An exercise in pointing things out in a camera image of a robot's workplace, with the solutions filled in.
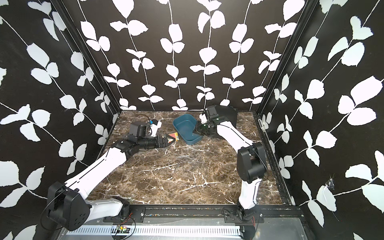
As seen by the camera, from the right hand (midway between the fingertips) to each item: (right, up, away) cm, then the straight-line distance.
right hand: (191, 128), depth 88 cm
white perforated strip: (-1, -49, -18) cm, 52 cm away
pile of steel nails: (-3, -20, +6) cm, 21 cm away
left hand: (-11, -5, -11) cm, 16 cm away
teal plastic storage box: (-6, +2, +25) cm, 26 cm away
